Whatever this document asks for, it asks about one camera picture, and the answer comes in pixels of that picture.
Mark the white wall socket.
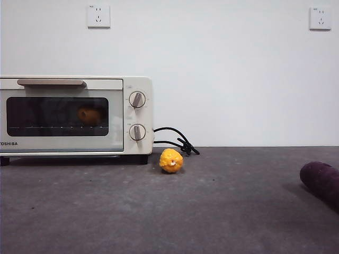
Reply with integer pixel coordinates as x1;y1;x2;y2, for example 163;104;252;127
309;7;332;31
87;4;111;29

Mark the beige oven knob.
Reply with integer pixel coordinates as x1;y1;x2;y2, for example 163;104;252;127
128;123;147;144
128;91;147;110

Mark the brown potato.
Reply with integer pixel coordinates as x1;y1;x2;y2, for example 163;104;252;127
77;105;103;126

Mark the purple sweet potato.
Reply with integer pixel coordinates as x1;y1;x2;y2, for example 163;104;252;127
299;161;339;210

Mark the black power cable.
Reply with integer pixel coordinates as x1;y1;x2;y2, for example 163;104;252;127
153;127;200;156

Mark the yellow corn cob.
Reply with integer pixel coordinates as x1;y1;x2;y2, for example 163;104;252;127
158;148;184;175

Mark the wire oven rack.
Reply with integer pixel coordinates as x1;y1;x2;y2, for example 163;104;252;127
7;125;108;130

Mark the glass oven door with handle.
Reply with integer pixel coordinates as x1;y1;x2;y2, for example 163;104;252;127
0;78;124;153

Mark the cream toaster oven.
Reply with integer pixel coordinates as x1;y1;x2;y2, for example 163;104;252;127
0;76;154;167

